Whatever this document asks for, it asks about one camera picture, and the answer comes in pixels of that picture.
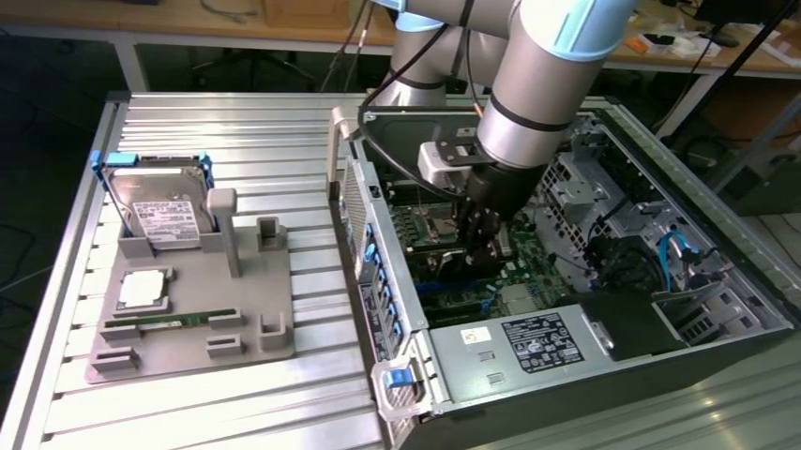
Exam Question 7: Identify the wooden desk white frame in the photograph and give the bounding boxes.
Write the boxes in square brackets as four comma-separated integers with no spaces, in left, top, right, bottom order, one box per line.
[599,0,801,138]
[0,0,401,93]

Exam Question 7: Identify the dark box on floor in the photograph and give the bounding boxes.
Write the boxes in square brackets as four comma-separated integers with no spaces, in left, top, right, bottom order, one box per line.
[715,149,801,218]

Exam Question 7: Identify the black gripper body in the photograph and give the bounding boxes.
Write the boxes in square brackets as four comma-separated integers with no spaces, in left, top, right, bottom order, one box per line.
[453,160,547,249]

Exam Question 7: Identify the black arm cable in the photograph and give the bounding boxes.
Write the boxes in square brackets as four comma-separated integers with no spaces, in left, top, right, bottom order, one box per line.
[324,0,487,201]

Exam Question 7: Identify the green cable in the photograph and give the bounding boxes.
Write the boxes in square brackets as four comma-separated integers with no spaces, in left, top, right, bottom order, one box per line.
[197,0,258,17]

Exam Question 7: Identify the CPU socket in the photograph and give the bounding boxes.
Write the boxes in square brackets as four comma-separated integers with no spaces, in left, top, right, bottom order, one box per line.
[423,203,465,240]

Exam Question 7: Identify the metal disk bay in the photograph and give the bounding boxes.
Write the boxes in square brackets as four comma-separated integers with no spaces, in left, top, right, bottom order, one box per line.
[536,151,636,282]

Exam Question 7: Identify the silver CPU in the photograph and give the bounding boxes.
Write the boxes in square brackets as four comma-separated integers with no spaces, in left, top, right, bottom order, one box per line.
[114,269,172,313]

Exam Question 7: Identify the black slanted pole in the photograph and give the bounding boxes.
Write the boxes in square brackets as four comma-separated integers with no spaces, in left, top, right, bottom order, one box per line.
[662,0,791,141]

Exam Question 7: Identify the grey plastic parts rack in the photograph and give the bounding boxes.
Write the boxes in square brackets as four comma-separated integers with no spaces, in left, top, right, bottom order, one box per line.
[84,187,296,386]

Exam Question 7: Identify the black monitor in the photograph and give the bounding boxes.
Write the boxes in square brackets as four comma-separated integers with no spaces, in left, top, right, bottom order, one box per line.
[691,0,774,48]

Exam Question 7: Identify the blue expansion slot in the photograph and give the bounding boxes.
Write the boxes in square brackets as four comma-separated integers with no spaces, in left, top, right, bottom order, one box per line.
[413,279,469,295]

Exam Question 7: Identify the green motherboard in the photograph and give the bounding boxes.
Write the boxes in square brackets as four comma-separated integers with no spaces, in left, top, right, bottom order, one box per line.
[387,177,591,329]

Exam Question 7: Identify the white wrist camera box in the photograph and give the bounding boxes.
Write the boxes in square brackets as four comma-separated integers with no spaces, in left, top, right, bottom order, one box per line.
[416,140,484,197]

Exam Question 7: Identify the black open PC case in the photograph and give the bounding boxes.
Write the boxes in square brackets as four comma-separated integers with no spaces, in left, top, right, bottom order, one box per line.
[326,105,801,450]

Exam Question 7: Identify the hard disk in blue carrier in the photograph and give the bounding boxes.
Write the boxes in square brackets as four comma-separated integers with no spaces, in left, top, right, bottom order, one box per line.
[86,150,217,250]

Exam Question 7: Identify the grey power supply unit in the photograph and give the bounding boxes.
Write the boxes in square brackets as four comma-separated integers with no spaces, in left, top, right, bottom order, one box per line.
[427,303,619,405]

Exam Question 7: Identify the black plastic fan shroud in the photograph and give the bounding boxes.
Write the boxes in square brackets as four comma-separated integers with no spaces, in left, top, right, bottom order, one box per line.
[551,284,688,363]

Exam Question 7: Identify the green RAM stick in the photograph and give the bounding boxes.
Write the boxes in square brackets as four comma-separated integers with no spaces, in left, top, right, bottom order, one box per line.
[102,307,242,331]

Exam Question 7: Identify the light blue wire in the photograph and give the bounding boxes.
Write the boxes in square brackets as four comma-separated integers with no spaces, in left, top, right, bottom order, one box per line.
[654,231,691,295]

